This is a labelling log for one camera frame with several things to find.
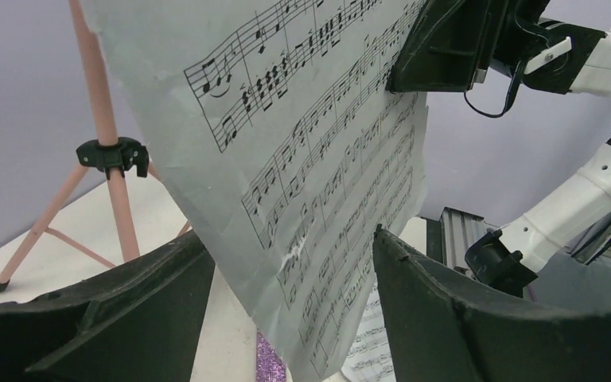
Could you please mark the aluminium rail frame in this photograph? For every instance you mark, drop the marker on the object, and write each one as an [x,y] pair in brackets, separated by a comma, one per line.
[449,237]

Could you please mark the purple glitter microphone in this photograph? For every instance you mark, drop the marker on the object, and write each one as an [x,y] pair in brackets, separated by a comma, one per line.
[268,365]

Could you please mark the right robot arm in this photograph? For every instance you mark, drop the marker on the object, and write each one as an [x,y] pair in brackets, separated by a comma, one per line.
[466,155]

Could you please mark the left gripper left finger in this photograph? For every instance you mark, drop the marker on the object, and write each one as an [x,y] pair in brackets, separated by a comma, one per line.
[140,321]

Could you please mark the sheet music page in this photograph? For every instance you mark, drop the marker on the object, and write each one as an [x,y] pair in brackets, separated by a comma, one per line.
[369,358]
[270,126]

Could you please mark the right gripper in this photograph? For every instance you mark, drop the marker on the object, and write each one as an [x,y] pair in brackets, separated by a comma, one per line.
[453,42]

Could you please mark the pink music stand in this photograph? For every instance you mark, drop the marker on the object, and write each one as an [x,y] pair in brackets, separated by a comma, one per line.
[110,154]

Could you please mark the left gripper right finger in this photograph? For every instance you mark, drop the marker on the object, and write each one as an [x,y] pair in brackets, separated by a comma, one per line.
[444,326]

